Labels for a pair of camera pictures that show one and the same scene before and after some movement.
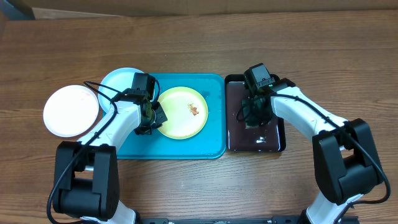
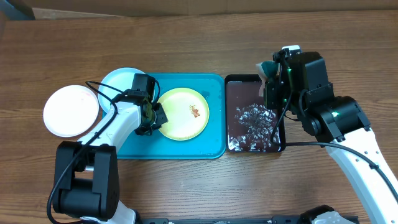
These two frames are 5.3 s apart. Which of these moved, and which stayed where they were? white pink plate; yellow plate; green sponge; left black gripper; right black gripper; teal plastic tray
Moved: right black gripper; green sponge
Stayed: white pink plate; left black gripper; yellow plate; teal plastic tray
